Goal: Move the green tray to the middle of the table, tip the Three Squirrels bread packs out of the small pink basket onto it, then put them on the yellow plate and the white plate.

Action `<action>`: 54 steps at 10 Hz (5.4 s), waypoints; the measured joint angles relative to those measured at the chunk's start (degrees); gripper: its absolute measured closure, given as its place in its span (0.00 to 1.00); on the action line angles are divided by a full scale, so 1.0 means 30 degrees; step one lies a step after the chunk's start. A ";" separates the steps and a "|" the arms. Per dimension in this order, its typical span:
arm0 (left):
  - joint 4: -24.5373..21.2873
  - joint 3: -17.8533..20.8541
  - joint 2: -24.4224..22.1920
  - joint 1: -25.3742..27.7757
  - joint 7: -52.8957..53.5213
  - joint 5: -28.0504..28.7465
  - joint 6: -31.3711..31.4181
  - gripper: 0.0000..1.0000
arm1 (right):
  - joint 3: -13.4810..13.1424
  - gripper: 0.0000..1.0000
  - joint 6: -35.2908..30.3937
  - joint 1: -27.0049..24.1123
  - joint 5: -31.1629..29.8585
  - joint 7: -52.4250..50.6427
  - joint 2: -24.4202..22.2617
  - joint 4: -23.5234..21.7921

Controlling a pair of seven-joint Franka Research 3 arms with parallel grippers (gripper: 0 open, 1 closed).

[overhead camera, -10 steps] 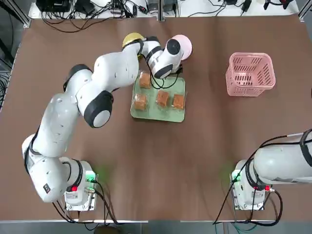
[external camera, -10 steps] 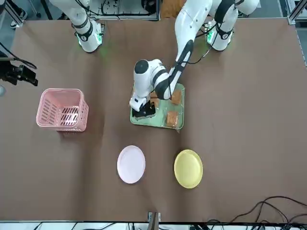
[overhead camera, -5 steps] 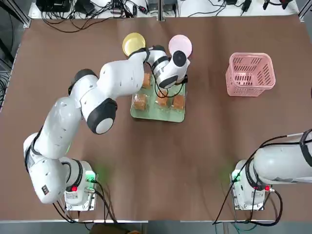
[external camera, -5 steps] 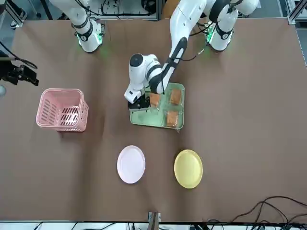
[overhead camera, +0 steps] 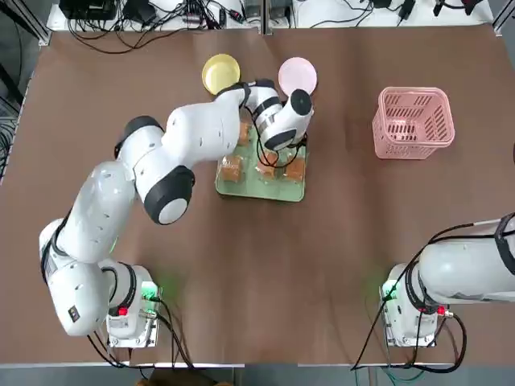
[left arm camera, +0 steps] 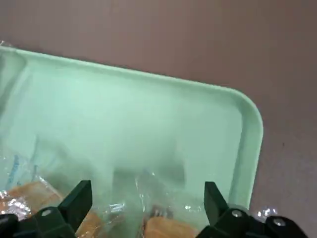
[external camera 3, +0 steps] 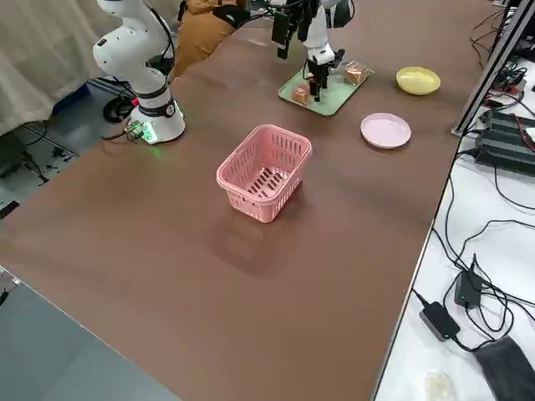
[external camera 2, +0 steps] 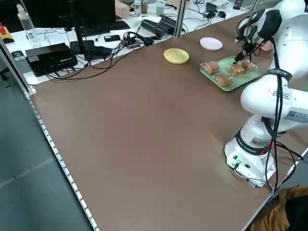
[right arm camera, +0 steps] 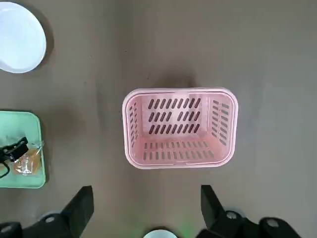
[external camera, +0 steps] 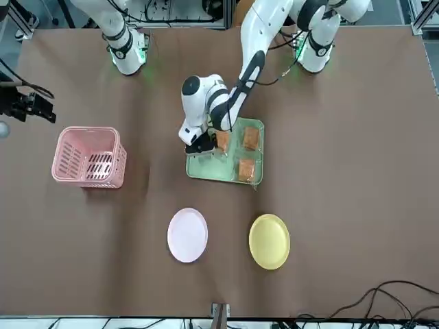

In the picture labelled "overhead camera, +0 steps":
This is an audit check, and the green rectangular tray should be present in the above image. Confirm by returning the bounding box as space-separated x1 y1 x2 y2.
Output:
215 116 307 203

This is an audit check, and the orange bread pack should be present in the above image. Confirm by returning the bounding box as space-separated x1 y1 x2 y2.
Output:
283 155 307 183
237 120 253 148
219 154 245 184
255 152 281 182

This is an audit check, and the small pink plastic basket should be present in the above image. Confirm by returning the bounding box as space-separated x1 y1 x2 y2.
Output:
372 86 456 161

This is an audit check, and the pale pinkish white plate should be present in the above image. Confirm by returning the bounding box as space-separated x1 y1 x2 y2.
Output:
278 57 319 101

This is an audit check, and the yellow round plate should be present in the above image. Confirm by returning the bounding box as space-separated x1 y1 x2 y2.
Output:
201 54 242 97

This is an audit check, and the black ribbed device box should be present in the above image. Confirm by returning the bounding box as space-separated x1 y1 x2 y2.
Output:
59 0 118 21

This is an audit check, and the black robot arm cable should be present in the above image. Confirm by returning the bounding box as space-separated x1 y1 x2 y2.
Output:
237 80 311 170

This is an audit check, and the aluminium frame post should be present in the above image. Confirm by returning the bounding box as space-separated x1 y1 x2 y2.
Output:
492 0 515 38
259 0 273 37
38 0 54 46

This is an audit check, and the green cable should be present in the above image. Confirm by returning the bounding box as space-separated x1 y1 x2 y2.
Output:
384 366 426 383

